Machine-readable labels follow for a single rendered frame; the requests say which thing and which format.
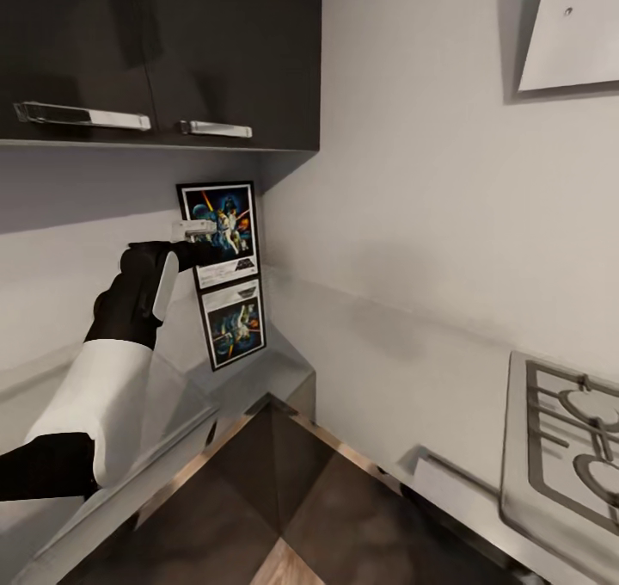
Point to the cabinet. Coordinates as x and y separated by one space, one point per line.
204 75

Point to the poster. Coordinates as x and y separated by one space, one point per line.
232 207

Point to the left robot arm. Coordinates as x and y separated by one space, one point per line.
89 435

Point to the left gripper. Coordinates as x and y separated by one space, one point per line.
200 253

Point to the drop in sink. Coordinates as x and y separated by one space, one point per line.
174 407

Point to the burner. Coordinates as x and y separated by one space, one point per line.
560 471

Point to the range hood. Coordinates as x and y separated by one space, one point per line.
573 41

